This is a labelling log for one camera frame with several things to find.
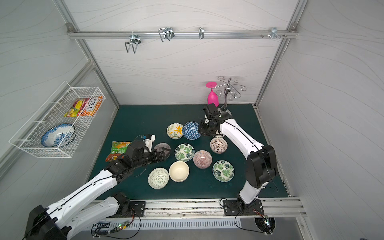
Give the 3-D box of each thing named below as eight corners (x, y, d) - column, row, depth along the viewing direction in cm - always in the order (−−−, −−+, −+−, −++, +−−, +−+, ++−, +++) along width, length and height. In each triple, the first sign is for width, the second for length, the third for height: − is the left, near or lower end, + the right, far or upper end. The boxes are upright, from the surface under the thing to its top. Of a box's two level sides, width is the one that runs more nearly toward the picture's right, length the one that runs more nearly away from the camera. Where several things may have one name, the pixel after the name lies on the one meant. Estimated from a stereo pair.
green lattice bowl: (147, 189, 80) (145, 187, 77) (151, 169, 86) (149, 167, 84) (168, 189, 80) (167, 187, 77) (170, 170, 86) (169, 167, 84)
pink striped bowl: (193, 168, 87) (193, 166, 84) (193, 153, 94) (193, 150, 91) (212, 168, 87) (212, 166, 84) (210, 153, 94) (211, 150, 91)
